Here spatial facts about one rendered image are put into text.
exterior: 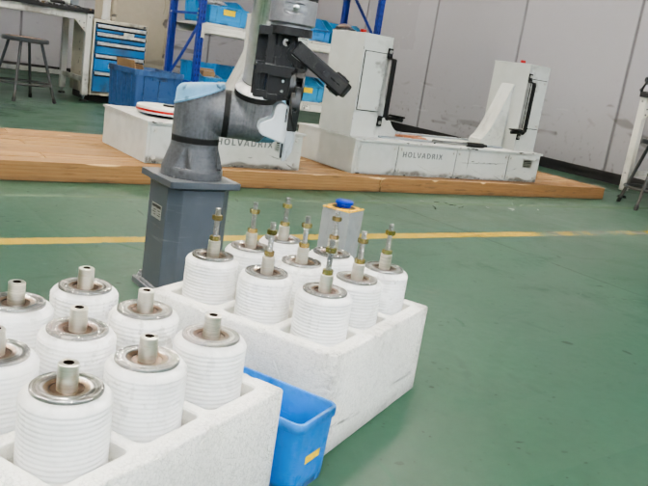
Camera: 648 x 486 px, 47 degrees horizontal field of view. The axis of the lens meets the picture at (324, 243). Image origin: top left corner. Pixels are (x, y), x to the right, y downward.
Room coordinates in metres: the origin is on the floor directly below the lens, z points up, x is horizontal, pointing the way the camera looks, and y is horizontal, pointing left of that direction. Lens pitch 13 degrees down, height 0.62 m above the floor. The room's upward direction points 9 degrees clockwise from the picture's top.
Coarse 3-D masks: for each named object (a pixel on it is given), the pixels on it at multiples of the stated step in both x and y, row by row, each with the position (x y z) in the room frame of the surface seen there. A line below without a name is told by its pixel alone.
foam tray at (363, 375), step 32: (160, 288) 1.29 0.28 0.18; (192, 320) 1.23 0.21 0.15; (224, 320) 1.20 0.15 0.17; (288, 320) 1.23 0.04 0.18; (384, 320) 1.31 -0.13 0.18; (416, 320) 1.39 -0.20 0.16; (256, 352) 1.16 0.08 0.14; (288, 352) 1.13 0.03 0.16; (320, 352) 1.11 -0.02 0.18; (352, 352) 1.15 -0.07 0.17; (384, 352) 1.27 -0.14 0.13; (416, 352) 1.42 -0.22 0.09; (320, 384) 1.10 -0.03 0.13; (352, 384) 1.17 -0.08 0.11; (384, 384) 1.29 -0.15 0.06; (352, 416) 1.19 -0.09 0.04
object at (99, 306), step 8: (56, 288) 1.01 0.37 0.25; (112, 288) 1.05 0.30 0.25; (56, 296) 1.00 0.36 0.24; (64, 296) 0.99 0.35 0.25; (72, 296) 0.99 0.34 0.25; (80, 296) 1.00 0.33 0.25; (88, 296) 1.00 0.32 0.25; (96, 296) 1.01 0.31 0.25; (104, 296) 1.01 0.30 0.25; (112, 296) 1.03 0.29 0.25; (56, 304) 1.00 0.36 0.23; (64, 304) 0.99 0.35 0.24; (72, 304) 0.99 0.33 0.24; (80, 304) 0.99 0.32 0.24; (88, 304) 0.99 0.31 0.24; (96, 304) 1.00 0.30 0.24; (104, 304) 1.01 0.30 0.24; (112, 304) 1.02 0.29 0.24; (56, 312) 1.00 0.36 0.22; (64, 312) 0.99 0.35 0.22; (88, 312) 0.99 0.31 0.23; (96, 312) 1.00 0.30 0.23; (104, 312) 1.01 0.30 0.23; (104, 320) 1.01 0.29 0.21
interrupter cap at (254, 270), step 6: (258, 264) 1.28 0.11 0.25; (246, 270) 1.24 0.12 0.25; (252, 270) 1.24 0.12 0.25; (258, 270) 1.26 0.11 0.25; (276, 270) 1.27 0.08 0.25; (282, 270) 1.28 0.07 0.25; (258, 276) 1.22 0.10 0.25; (264, 276) 1.22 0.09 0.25; (270, 276) 1.23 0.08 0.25; (276, 276) 1.23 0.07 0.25; (282, 276) 1.24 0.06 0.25
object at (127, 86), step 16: (112, 64) 5.85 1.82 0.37; (112, 80) 5.87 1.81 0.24; (128, 80) 5.66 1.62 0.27; (144, 80) 5.61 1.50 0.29; (160, 80) 5.69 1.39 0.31; (176, 80) 5.79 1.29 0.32; (112, 96) 5.86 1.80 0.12; (128, 96) 5.65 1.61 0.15; (144, 96) 5.62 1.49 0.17; (160, 96) 5.71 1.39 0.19
